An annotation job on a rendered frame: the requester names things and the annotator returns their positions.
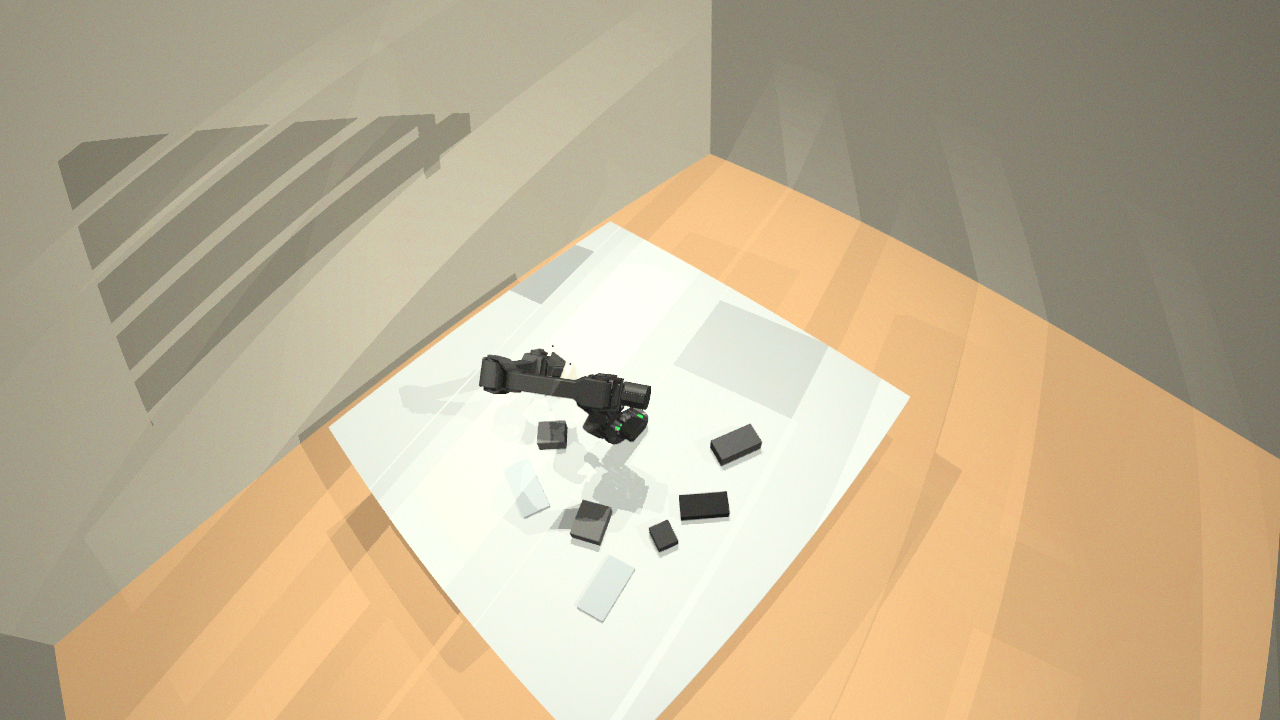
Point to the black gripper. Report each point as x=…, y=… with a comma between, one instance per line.
x=632, y=426

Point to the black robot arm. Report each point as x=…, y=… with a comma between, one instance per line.
x=599, y=392

